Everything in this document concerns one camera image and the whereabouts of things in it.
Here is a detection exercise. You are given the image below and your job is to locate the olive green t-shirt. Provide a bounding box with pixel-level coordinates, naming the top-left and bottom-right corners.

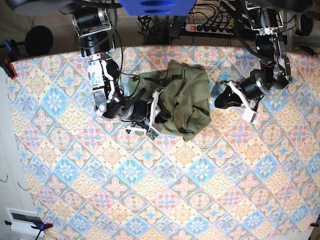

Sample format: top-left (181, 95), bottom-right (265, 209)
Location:
top-left (128, 60), bottom-right (211, 142)

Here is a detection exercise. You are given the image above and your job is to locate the white wall outlet box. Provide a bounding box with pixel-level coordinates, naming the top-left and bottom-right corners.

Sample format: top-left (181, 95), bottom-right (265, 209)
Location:
top-left (4, 207), bottom-right (42, 237)

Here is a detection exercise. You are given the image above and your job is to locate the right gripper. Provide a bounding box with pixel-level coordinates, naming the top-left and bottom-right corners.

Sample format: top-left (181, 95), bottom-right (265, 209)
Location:
top-left (120, 88), bottom-right (172, 130)

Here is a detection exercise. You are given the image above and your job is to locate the lower right orange clamp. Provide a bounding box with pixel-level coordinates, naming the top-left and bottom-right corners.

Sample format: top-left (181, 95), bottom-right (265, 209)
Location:
top-left (309, 222), bottom-right (320, 228)

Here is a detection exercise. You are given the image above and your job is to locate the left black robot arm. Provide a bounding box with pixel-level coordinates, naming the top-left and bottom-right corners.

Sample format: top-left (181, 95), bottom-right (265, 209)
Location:
top-left (214, 0), bottom-right (292, 109)

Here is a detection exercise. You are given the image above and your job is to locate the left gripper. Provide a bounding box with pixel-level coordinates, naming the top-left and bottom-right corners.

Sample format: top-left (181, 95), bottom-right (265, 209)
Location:
top-left (214, 69), bottom-right (272, 109)

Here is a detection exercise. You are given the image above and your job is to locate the black round stool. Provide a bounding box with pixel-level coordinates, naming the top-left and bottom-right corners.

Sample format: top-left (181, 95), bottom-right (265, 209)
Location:
top-left (24, 25), bottom-right (54, 57)

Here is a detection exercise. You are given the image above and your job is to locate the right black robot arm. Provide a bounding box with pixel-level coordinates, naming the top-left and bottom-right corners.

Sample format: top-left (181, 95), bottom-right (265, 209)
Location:
top-left (72, 1), bottom-right (167, 133)

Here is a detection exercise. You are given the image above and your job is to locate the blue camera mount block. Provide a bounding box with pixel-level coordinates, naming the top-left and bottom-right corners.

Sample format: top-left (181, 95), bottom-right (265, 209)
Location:
top-left (119, 0), bottom-right (196, 16)

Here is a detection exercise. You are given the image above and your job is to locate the white power strip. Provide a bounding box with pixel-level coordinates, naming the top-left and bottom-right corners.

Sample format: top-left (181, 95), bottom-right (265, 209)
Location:
top-left (184, 23), bottom-right (232, 34)

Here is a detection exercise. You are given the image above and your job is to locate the lower left table clamp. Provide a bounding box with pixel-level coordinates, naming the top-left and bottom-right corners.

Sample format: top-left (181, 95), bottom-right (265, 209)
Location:
top-left (4, 220), bottom-right (53, 232)

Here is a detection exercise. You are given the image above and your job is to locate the patterned tile tablecloth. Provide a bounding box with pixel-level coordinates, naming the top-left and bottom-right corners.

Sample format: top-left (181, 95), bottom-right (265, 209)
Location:
top-left (6, 52), bottom-right (320, 240)

